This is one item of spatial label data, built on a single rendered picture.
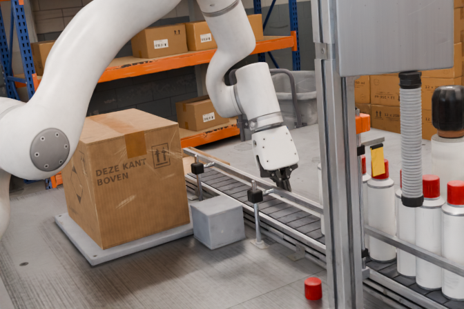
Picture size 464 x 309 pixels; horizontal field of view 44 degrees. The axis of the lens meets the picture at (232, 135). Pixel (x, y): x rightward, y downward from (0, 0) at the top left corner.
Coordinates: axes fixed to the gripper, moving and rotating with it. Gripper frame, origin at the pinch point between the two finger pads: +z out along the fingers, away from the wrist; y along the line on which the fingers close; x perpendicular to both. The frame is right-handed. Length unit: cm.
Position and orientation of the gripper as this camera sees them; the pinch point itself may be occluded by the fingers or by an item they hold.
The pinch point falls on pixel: (284, 188)
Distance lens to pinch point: 143.5
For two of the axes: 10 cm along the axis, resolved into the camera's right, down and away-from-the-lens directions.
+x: -4.4, 1.7, 8.8
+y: 8.6, -2.0, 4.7
